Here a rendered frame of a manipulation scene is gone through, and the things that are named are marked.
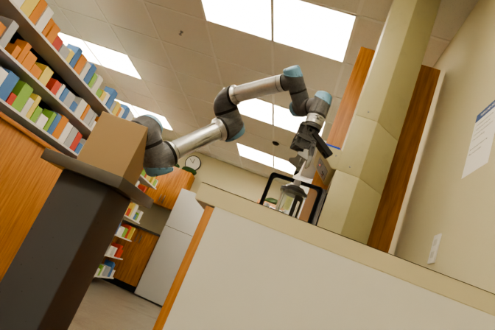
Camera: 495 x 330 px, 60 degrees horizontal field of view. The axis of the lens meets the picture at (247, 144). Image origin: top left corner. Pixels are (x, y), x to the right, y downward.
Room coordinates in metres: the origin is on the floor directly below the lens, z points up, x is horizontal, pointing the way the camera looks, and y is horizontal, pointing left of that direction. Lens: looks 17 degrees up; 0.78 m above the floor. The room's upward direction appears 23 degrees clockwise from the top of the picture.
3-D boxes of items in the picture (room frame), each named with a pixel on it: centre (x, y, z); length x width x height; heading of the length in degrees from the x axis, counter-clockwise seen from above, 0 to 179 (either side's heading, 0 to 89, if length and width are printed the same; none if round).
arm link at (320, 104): (1.60, -0.21, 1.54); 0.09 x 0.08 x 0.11; 34
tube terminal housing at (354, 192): (2.02, -0.58, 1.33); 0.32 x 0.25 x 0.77; 169
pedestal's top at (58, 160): (1.62, 0.45, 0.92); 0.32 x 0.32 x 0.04; 75
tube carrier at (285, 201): (1.60, -0.24, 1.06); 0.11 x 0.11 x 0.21
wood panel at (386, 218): (2.24, -0.65, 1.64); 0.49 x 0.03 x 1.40; 79
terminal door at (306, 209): (2.25, -0.33, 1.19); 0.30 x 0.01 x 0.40; 70
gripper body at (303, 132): (1.60, -0.21, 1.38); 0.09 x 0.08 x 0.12; 94
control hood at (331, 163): (2.05, -0.40, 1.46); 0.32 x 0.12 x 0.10; 169
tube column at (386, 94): (2.02, -0.58, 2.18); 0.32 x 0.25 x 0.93; 169
